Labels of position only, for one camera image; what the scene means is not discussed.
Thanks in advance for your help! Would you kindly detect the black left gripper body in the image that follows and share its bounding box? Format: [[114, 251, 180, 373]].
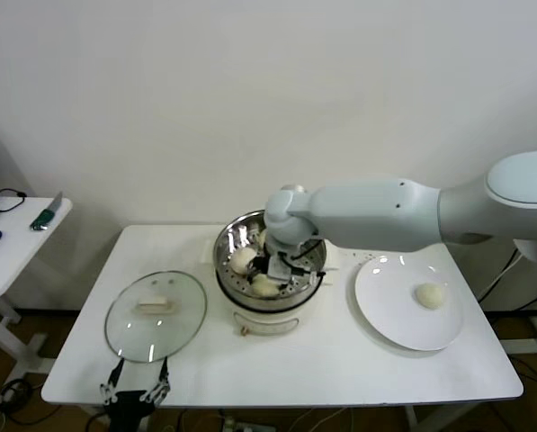
[[105, 390, 157, 432]]

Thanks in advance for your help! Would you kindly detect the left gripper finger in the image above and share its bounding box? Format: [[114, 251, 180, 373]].
[[144, 355, 171, 401], [99, 357, 125, 404]]

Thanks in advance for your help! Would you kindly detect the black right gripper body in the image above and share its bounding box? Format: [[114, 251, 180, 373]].
[[249, 254, 276, 276]]

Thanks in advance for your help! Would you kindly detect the glass pot lid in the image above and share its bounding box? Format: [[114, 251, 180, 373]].
[[104, 270, 208, 364]]

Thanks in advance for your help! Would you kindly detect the perforated stainless steel steamer basket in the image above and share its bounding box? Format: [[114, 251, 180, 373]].
[[212, 208, 328, 311]]

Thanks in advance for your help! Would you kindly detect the white electric cooker base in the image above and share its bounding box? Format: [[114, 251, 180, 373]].
[[200, 240, 341, 338]]

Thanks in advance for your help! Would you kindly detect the white floor power strip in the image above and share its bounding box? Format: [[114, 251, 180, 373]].
[[220, 417, 269, 432]]

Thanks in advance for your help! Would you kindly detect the white round plate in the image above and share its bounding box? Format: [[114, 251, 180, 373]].
[[354, 254, 465, 352]]

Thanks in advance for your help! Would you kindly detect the white side table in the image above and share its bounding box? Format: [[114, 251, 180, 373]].
[[0, 196, 75, 383]]

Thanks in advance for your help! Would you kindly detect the white shelf table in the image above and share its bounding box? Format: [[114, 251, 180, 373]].
[[501, 314, 537, 359]]

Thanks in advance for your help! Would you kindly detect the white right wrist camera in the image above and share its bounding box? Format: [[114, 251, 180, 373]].
[[267, 256, 303, 283]]

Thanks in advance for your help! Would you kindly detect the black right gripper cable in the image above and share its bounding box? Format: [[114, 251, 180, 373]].
[[276, 240, 327, 276]]

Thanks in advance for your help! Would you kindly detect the black floor cable coil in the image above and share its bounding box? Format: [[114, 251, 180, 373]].
[[0, 377, 40, 427]]

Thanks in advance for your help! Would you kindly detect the green handled knife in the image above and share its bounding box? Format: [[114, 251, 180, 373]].
[[28, 192, 65, 232]]

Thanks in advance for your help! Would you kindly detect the thin black looped cable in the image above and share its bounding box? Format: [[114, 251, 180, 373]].
[[0, 188, 28, 215]]

